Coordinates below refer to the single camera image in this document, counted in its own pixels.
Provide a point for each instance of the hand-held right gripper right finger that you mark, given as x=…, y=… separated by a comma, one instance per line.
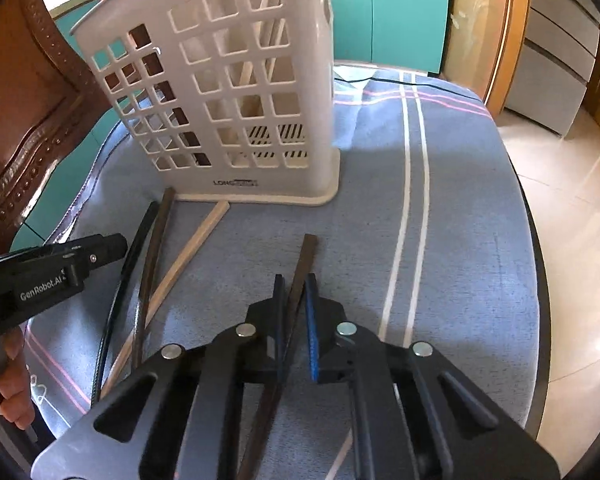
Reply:
x=410, y=410

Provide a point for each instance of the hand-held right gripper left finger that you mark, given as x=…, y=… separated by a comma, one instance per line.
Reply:
x=220, y=400

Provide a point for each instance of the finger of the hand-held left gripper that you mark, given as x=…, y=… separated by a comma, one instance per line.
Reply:
x=100, y=252

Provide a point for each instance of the light wooden chopstick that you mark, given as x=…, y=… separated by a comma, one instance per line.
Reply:
x=276, y=50
x=341, y=455
x=254, y=45
x=201, y=240

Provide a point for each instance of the white plastic utensil basket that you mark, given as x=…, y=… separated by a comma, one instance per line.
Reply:
x=290, y=195

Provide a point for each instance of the person's left hand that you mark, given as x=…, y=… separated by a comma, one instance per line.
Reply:
x=17, y=385

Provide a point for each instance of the blue plaid cloth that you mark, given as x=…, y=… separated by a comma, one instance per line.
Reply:
x=455, y=210

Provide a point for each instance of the teal base cabinets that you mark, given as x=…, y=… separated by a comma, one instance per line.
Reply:
x=405, y=20

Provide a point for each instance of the wood framed glass sliding door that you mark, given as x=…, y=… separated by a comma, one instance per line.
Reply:
x=510, y=35

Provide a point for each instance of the grey refrigerator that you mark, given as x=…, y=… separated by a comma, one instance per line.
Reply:
x=555, y=35

